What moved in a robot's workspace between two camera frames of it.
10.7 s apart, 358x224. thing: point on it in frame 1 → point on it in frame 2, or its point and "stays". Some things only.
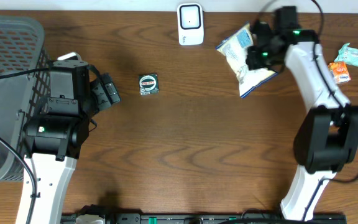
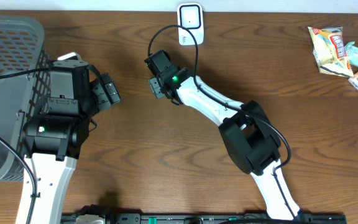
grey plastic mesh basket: (15, 79) stays
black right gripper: (252, 60) → (154, 88)
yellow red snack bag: (234, 48) → (329, 50)
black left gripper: (105, 92) stays
